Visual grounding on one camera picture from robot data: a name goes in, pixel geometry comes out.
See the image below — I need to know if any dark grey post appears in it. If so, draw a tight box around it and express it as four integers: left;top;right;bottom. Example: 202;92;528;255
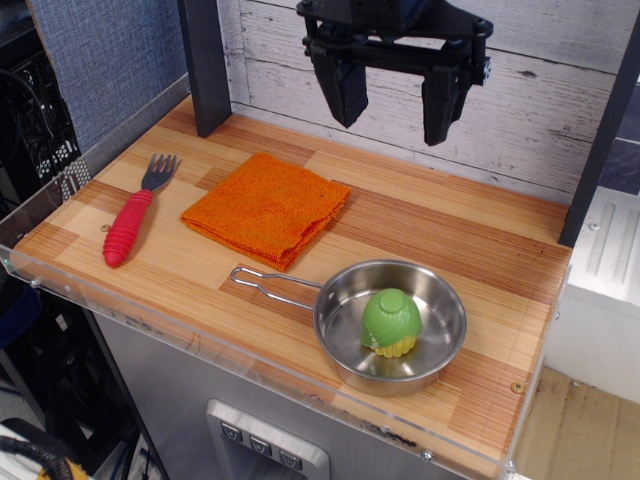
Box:
177;0;232;138
558;22;639;248

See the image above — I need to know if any dark grey right post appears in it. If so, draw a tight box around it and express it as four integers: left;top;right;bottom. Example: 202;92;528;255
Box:
558;22;639;248

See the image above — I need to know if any black sleeved cable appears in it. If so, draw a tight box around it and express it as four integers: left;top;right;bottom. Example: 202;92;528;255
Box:
0;434;74;480

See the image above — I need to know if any white toy sink unit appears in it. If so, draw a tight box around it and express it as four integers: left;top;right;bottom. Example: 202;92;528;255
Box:
544;187;639;403

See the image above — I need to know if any orange folded cloth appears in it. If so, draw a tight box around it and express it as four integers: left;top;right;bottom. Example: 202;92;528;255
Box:
181;152;351;272

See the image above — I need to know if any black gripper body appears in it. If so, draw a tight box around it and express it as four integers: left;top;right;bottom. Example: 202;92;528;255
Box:
296;1;494;85

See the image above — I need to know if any green and yellow toy corn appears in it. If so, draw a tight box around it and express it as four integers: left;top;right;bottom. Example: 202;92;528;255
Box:
360;288;423;359

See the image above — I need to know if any dark grey left post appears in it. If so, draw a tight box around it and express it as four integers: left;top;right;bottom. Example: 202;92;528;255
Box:
177;0;232;138

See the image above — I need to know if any silver button panel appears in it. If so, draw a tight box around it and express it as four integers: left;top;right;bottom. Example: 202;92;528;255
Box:
206;399;331;479

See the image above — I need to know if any red handled toy fork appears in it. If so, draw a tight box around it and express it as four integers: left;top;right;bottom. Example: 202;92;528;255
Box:
102;154;179;268

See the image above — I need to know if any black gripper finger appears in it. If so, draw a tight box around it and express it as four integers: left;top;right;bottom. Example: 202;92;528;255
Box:
311;49;368;128
422;67;471;146

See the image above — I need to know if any stainless steel pot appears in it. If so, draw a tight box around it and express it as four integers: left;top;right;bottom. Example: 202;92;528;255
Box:
229;258;468;398

